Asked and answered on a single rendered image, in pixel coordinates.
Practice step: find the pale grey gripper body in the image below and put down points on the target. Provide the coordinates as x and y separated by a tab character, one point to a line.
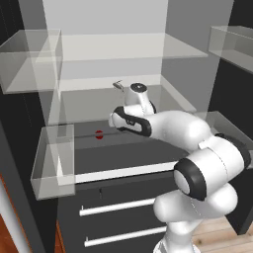
118	85

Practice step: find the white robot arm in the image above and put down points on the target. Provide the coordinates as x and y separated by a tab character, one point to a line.
184	131

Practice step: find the short glass fridge shelf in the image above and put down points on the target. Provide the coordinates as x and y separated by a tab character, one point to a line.
92	102

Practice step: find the long glass fridge shelf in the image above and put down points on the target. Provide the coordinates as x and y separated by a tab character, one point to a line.
131	46

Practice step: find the grey open fridge cabinet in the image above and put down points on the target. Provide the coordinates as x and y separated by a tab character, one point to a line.
99	16

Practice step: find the dark left fridge door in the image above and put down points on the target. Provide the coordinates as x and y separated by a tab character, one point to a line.
19	131

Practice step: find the dark fridge door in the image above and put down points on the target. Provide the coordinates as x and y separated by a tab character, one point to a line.
19	131
230	92

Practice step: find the dark freezer drawer front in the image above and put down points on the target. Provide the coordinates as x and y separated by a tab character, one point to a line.
72	243
131	194

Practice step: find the dark right fridge door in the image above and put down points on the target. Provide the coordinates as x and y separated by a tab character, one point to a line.
230	92

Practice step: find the red round fruit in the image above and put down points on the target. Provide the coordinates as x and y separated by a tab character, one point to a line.
99	134

